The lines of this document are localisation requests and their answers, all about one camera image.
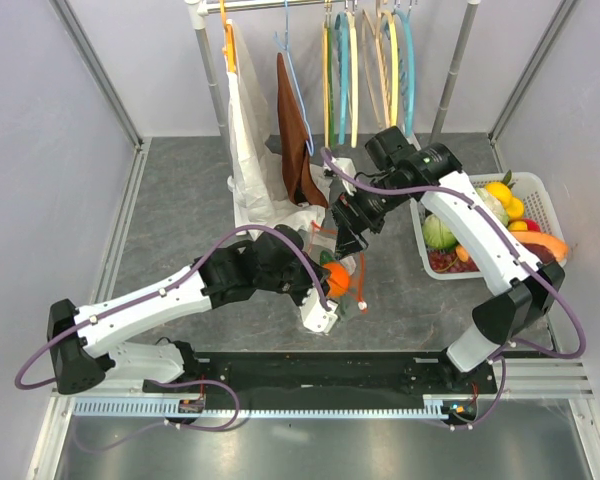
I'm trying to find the cream wooden hanger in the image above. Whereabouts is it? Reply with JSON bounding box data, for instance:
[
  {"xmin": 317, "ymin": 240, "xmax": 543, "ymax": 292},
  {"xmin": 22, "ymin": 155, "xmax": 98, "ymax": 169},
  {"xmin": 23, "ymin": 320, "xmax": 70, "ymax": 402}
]
[{"xmin": 346, "ymin": 11, "xmax": 359, "ymax": 148}]

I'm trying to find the brown cloth on hanger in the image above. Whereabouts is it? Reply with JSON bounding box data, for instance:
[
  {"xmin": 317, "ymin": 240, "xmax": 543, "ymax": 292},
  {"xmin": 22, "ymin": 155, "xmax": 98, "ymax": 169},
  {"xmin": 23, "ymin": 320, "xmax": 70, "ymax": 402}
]
[{"xmin": 276, "ymin": 53, "xmax": 328, "ymax": 208}]

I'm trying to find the light blue wire hanger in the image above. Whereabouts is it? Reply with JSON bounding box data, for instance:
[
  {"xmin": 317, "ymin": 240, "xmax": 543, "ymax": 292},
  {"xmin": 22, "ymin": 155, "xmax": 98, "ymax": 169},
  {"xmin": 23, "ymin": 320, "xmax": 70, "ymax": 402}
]
[{"xmin": 273, "ymin": 0, "xmax": 315, "ymax": 156}]

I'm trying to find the red pepper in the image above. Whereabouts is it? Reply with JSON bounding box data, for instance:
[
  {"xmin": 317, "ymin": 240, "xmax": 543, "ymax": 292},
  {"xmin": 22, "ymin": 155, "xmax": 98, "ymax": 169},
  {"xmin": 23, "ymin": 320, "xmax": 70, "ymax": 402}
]
[{"xmin": 520, "ymin": 218, "xmax": 541, "ymax": 232}]

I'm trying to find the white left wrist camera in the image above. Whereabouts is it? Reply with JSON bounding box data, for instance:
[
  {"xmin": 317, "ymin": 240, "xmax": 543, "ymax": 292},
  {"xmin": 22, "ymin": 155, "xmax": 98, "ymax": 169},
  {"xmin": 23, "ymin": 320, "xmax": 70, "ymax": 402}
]
[{"xmin": 299, "ymin": 289, "xmax": 338, "ymax": 334}]

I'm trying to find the white cloth on hanger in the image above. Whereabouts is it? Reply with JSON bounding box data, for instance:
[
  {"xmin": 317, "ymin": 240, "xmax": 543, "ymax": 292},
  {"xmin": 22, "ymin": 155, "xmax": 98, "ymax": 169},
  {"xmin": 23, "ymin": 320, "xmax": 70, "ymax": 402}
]
[{"xmin": 227, "ymin": 20, "xmax": 326, "ymax": 231}]

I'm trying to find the cauliflower with green leaves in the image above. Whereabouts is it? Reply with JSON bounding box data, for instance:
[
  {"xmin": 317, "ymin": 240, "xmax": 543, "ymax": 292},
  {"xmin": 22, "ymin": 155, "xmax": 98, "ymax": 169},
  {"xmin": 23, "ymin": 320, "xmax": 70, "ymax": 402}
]
[{"xmin": 475, "ymin": 187, "xmax": 509, "ymax": 226}]

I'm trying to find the papaya slice orange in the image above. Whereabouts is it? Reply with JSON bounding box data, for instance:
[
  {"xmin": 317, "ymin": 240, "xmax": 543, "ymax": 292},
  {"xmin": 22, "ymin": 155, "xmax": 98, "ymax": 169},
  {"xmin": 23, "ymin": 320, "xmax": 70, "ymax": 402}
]
[{"xmin": 512, "ymin": 231, "xmax": 569, "ymax": 262}]

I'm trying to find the yellow wooden hanger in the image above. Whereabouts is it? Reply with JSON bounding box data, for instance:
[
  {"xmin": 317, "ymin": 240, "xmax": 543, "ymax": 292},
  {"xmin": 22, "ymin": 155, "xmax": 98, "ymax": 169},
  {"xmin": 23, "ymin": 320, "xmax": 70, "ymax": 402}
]
[{"xmin": 322, "ymin": 1, "xmax": 333, "ymax": 147}]

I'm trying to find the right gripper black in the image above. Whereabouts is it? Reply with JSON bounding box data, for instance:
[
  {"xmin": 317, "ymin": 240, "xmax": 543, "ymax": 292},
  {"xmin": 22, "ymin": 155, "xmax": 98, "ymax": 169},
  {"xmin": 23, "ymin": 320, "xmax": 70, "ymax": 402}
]
[{"xmin": 329, "ymin": 176, "xmax": 412, "ymax": 261}]

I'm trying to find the yellow lemon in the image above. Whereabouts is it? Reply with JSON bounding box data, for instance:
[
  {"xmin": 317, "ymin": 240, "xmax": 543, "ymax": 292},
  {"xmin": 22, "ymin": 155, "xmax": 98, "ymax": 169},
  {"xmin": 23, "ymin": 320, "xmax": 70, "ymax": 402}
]
[{"xmin": 485, "ymin": 182, "xmax": 513, "ymax": 208}]

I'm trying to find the carrot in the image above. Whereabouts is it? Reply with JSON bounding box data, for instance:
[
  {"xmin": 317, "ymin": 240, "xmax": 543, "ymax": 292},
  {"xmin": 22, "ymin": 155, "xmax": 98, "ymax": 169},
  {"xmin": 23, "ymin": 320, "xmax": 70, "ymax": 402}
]
[{"xmin": 455, "ymin": 244, "xmax": 470, "ymax": 263}]

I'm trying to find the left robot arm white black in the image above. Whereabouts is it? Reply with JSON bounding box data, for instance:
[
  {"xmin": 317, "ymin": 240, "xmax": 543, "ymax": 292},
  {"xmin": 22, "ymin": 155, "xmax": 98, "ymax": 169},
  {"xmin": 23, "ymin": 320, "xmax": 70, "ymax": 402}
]
[{"xmin": 47, "ymin": 225, "xmax": 338, "ymax": 395}]

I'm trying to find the white plastic food basket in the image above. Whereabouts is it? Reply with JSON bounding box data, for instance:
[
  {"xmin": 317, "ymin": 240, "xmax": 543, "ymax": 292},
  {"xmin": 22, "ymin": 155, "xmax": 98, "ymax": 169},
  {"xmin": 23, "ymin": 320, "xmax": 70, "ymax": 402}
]
[{"xmin": 410, "ymin": 172, "xmax": 564, "ymax": 280}]

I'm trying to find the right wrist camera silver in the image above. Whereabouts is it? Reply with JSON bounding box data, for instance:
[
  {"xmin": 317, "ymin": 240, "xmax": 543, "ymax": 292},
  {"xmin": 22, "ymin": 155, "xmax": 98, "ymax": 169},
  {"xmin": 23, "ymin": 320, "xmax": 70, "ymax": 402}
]
[{"xmin": 324, "ymin": 157, "xmax": 356, "ymax": 195}]

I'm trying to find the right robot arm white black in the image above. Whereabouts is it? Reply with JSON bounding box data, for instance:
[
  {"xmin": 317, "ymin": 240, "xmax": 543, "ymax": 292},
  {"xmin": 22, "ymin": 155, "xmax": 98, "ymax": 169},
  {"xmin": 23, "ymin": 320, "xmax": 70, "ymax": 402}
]
[{"xmin": 321, "ymin": 127, "xmax": 565, "ymax": 394}]

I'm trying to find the clear zip top bag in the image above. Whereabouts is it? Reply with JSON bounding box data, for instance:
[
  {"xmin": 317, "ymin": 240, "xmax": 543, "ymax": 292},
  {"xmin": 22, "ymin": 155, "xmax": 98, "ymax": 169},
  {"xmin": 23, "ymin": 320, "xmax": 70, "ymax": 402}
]
[{"xmin": 305, "ymin": 222, "xmax": 368, "ymax": 320}]

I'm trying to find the grey clothes rack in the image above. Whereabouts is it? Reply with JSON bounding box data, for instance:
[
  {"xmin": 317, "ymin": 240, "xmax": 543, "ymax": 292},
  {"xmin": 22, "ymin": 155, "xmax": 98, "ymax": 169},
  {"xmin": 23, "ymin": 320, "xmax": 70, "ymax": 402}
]
[{"xmin": 183, "ymin": 0, "xmax": 481, "ymax": 146}]

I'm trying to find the green hanger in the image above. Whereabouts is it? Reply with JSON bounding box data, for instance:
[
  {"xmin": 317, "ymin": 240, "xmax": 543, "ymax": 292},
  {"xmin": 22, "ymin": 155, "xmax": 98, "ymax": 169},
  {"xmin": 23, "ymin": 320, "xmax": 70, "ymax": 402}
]
[{"xmin": 326, "ymin": 26, "xmax": 336, "ymax": 147}]

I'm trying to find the red grapes bunch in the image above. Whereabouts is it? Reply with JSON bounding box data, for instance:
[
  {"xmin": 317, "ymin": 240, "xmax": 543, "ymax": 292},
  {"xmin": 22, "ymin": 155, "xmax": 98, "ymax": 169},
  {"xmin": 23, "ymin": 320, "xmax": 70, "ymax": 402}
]
[{"xmin": 428, "ymin": 250, "xmax": 479, "ymax": 274}]

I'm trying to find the white toothed cable tray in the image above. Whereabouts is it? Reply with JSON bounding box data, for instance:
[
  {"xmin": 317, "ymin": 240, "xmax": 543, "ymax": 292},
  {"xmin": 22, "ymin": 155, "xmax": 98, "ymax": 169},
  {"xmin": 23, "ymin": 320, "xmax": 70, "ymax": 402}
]
[{"xmin": 72, "ymin": 397, "xmax": 476, "ymax": 419}]

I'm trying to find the green cabbage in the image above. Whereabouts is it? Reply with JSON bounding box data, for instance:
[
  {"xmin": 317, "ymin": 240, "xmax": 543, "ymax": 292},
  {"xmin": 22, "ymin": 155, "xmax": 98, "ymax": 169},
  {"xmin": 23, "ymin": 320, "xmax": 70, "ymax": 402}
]
[{"xmin": 422, "ymin": 214, "xmax": 457, "ymax": 250}]

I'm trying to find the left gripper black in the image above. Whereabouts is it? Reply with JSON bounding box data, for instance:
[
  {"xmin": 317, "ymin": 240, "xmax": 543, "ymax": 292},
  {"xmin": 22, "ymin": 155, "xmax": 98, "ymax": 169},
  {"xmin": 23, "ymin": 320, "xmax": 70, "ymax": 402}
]
[{"xmin": 257, "ymin": 252, "xmax": 331, "ymax": 311}]

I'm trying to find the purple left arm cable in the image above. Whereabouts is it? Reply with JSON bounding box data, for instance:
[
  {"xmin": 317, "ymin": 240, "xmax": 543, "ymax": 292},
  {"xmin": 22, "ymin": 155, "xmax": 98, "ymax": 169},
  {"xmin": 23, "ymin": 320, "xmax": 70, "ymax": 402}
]
[{"xmin": 14, "ymin": 224, "xmax": 334, "ymax": 389}]

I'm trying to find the yellow slotted hanger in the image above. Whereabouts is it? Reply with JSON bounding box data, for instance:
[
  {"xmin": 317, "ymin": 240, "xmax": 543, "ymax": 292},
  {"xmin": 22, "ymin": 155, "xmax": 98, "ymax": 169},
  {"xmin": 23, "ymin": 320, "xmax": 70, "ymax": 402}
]
[{"xmin": 376, "ymin": 7, "xmax": 399, "ymax": 127}]

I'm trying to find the orange hanger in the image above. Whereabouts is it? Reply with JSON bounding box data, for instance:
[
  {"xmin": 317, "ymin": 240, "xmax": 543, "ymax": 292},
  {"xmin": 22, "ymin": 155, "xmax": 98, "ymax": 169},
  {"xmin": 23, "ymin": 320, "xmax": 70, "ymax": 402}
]
[{"xmin": 219, "ymin": 0, "xmax": 236, "ymax": 73}]

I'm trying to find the green cucumber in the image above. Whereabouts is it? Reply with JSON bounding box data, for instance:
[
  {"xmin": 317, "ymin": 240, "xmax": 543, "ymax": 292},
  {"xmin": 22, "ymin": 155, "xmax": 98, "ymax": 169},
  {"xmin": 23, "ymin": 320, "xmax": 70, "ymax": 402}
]
[{"xmin": 320, "ymin": 250, "xmax": 334, "ymax": 265}]

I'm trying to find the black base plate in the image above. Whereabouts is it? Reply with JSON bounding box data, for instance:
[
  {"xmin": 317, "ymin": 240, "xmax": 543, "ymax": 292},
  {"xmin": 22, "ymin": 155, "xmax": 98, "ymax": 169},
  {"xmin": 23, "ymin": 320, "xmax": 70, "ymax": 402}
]
[{"xmin": 142, "ymin": 349, "xmax": 499, "ymax": 401}]

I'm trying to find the teal plastic hanger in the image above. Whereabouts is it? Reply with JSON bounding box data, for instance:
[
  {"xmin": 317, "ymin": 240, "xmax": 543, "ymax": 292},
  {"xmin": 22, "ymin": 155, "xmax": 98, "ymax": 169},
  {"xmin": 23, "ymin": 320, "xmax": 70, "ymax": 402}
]
[{"xmin": 334, "ymin": 11, "xmax": 350, "ymax": 145}]

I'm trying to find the orange fruit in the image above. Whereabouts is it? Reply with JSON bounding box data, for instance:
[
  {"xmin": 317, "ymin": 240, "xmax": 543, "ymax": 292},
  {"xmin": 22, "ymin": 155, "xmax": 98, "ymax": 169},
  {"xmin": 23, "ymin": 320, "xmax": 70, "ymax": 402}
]
[{"xmin": 323, "ymin": 262, "xmax": 351, "ymax": 298}]

